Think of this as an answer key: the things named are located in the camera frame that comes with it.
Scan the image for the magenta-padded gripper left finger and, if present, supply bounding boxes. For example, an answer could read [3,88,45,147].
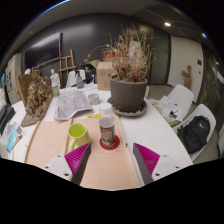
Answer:
[42,142,93,186]

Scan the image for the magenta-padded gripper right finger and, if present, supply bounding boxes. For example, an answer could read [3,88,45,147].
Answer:
[132,142,184,186]

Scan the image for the clear white-capped drink bottle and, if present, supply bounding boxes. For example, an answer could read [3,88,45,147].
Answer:
[98,102,117,148]

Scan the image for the yellow-green mug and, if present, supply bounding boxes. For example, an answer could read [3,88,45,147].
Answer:
[67,122,92,155]

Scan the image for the beige canvas sheet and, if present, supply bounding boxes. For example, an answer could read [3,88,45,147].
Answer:
[24,114,142,191]

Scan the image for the flat round red coaster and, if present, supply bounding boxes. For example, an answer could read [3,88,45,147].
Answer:
[99,134,121,151]

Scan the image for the grey plant saucer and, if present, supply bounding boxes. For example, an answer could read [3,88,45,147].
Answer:
[106,97,149,118]

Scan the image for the black backpack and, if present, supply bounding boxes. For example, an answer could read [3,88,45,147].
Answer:
[177,115,212,155]

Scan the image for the open grey newspaper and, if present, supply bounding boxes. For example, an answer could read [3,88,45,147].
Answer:
[53,89,95,121]

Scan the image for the papers on chair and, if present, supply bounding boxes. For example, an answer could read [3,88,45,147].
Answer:
[159,95,184,121]

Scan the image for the small grey cup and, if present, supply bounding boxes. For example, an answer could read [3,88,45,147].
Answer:
[87,92,101,106]

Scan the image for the dried plant in grey pot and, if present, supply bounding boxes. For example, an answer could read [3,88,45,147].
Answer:
[87,26,156,113]

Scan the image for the colourful printed book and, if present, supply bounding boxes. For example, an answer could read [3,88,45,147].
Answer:
[0,120,27,155]

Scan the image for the green spray bottle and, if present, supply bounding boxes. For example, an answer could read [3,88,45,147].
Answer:
[52,83,61,98]

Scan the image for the white chair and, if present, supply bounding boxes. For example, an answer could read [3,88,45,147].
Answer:
[65,69,87,89]
[173,103,218,163]
[151,84,195,126]

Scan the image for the black flat boxes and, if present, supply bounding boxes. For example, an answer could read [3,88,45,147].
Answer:
[0,103,17,135]

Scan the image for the white bust figure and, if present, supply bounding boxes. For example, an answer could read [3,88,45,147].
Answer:
[49,68,62,89]

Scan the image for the cardboard box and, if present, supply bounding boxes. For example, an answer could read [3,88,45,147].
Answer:
[89,59,118,92]

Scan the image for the wooden easel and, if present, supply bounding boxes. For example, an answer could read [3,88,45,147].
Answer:
[58,48,77,89]

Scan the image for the beige cabinet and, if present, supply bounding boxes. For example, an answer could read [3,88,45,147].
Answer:
[4,53,23,105]

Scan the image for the red box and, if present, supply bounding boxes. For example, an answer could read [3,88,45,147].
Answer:
[102,49,116,62]

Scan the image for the long ceiling light strip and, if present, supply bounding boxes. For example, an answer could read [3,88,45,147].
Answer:
[31,0,71,23]

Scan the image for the wooden wall figure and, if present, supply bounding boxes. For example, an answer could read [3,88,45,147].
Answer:
[181,64,194,91]

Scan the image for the black wall screen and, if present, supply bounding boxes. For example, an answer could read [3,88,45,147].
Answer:
[23,32,64,71]

